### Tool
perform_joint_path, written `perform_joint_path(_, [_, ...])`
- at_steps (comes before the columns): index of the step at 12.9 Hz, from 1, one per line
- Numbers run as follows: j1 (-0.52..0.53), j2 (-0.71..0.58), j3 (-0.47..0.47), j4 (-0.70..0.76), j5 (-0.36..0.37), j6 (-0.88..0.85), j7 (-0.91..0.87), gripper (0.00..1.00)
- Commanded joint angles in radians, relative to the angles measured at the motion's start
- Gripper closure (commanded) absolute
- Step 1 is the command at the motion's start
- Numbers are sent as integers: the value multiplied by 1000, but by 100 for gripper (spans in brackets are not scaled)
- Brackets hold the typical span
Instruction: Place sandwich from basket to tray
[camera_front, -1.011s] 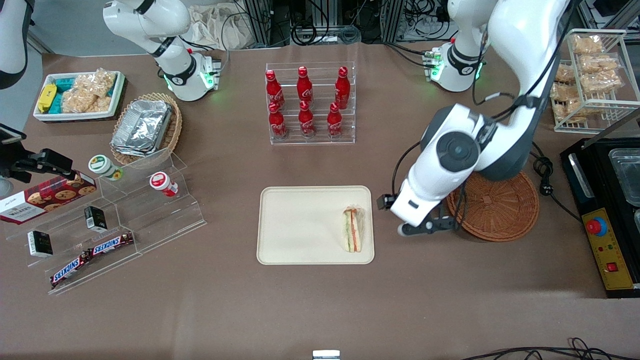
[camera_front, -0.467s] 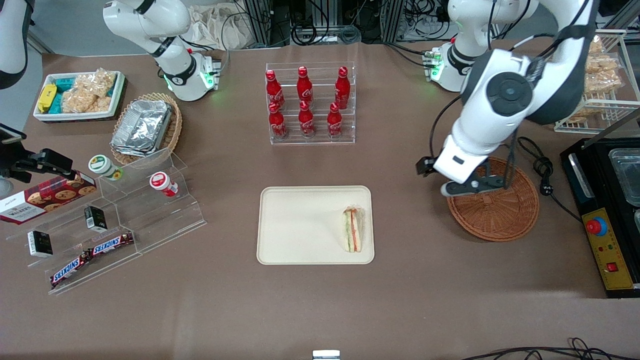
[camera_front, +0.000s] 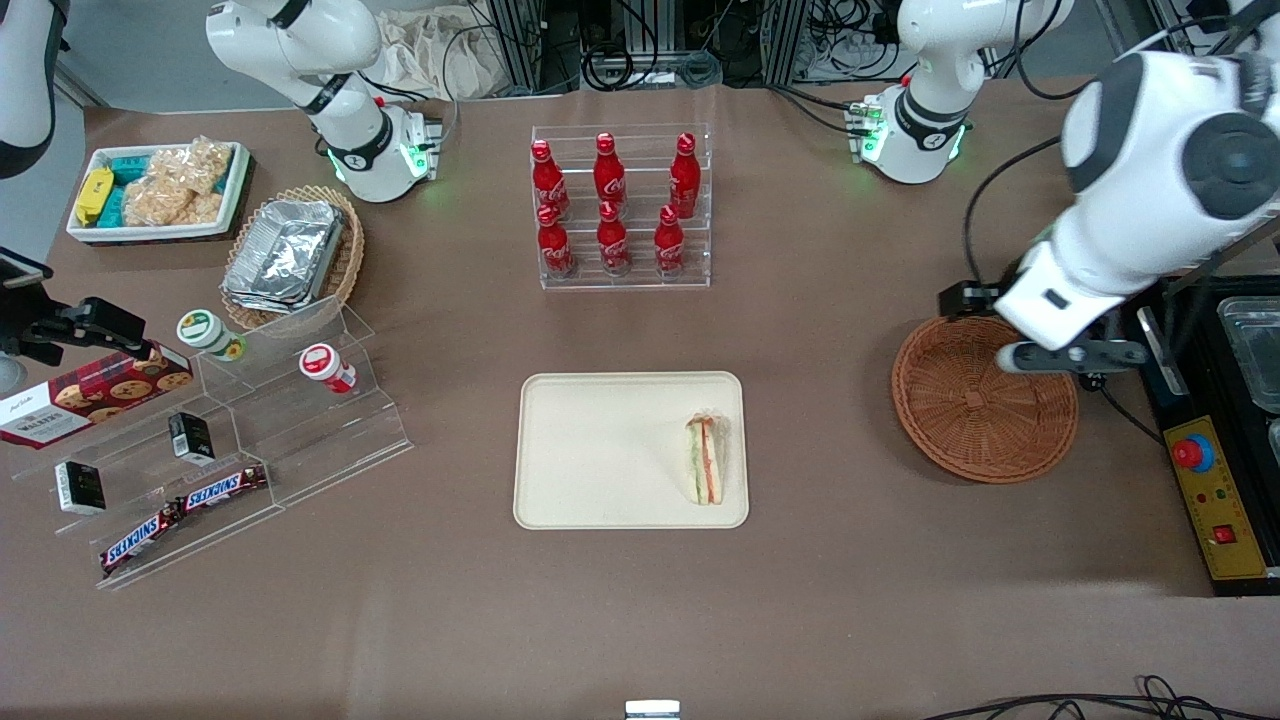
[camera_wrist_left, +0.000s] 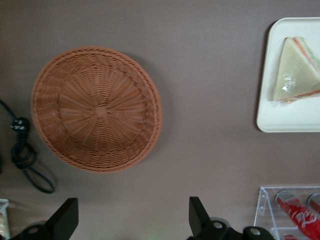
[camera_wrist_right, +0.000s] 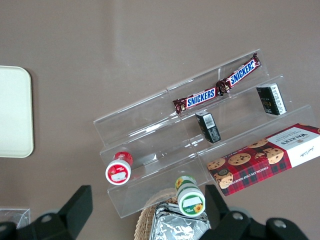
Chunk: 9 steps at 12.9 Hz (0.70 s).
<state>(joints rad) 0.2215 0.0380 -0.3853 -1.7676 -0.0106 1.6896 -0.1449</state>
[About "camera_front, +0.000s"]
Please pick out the red cola bottle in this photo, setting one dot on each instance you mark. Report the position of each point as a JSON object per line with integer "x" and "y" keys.
{"x": 612, "y": 240}
{"x": 668, "y": 242}
{"x": 608, "y": 170}
{"x": 542, "y": 175}
{"x": 553, "y": 245}
{"x": 684, "y": 172}

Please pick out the plastic triangle sandwich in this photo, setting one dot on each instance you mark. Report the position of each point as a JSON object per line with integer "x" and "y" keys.
{"x": 705, "y": 460}

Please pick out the teal snack packet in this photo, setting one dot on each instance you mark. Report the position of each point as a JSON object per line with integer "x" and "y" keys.
{"x": 113, "y": 205}
{"x": 130, "y": 168}

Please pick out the beige plastic tray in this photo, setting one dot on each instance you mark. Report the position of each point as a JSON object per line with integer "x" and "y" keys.
{"x": 600, "y": 450}

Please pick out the yellow snack packet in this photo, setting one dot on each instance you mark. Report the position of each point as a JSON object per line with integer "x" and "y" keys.
{"x": 93, "y": 195}

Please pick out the stacked aluminium foil containers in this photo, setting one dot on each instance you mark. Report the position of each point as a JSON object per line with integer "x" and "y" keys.
{"x": 285, "y": 255}

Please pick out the yellow control panel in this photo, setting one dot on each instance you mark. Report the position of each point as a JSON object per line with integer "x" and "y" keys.
{"x": 1235, "y": 560}

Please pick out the aluminium frame post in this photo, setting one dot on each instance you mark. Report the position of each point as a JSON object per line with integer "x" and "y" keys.
{"x": 515, "y": 45}
{"x": 787, "y": 40}

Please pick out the clear glass container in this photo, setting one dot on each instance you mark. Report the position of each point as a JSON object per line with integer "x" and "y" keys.
{"x": 1255, "y": 360}

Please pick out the red lid snack cup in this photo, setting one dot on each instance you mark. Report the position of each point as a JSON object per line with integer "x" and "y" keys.
{"x": 320, "y": 362}

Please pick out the green lid snack cup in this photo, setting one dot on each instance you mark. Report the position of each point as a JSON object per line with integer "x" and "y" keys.
{"x": 200, "y": 328}

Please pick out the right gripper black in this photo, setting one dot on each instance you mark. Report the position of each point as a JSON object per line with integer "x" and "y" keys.
{"x": 48, "y": 332}

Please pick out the small black box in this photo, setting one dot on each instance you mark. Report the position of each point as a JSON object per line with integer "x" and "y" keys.
{"x": 80, "y": 487}
{"x": 190, "y": 438}

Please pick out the white rectangular snack bin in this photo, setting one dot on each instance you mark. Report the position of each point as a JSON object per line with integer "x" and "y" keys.
{"x": 150, "y": 233}

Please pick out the red tartan cookie box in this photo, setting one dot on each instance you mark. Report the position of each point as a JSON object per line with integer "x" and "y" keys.
{"x": 90, "y": 395}

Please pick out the round brown wicker basket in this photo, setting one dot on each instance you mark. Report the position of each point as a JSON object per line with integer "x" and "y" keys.
{"x": 980, "y": 410}

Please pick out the crumpled beige cloth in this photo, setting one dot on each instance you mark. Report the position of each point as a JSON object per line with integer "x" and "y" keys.
{"x": 440, "y": 60}

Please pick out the clear acrylic bottle rack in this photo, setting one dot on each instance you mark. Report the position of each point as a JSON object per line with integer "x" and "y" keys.
{"x": 645, "y": 150}

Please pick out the red emergency stop button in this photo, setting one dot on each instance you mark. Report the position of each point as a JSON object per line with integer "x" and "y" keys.
{"x": 1190, "y": 453}

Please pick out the clear acrylic stepped display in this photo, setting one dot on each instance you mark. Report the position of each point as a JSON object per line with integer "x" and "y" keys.
{"x": 330, "y": 440}

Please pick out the black appliance housing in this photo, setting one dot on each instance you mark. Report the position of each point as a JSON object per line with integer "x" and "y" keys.
{"x": 1200, "y": 380}

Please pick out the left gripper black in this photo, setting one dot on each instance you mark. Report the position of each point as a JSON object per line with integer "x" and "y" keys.
{"x": 968, "y": 298}

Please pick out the oval tan wicker basket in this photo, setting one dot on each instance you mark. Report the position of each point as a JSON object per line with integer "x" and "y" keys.
{"x": 350, "y": 260}

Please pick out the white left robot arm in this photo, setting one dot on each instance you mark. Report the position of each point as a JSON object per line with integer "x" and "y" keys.
{"x": 1130, "y": 200}

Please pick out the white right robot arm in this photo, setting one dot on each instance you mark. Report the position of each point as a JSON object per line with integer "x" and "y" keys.
{"x": 350, "y": 150}

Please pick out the clear rice cracker bag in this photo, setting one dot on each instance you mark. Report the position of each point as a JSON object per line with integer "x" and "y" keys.
{"x": 165, "y": 205}
{"x": 195, "y": 165}

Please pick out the brown snickers bar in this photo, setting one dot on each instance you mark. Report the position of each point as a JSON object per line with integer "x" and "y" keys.
{"x": 140, "y": 540}
{"x": 225, "y": 487}

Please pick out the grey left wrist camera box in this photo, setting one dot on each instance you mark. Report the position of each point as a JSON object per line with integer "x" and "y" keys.
{"x": 1070, "y": 357}

